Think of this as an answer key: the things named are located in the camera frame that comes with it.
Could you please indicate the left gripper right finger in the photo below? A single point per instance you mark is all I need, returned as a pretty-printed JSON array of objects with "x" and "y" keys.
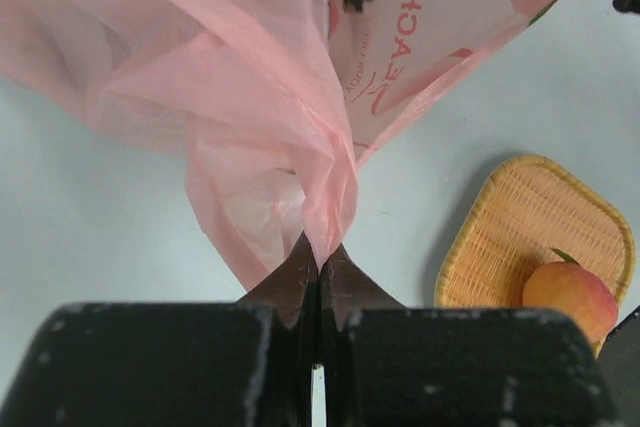
[{"x": 389, "y": 365}]

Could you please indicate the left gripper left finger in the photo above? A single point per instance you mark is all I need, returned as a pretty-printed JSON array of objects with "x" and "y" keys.
[{"x": 244, "y": 363}]

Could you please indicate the pink plastic bag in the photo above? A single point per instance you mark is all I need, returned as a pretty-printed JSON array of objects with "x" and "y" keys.
[{"x": 274, "y": 103}]

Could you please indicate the fake peach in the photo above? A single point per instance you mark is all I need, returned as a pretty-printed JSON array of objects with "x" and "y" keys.
[{"x": 566, "y": 286}]

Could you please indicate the woven bamboo tray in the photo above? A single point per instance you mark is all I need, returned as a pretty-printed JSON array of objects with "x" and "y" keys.
[{"x": 527, "y": 209}]

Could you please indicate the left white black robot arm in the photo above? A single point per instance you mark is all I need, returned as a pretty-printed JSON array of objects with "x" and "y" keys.
[{"x": 620, "y": 362}]

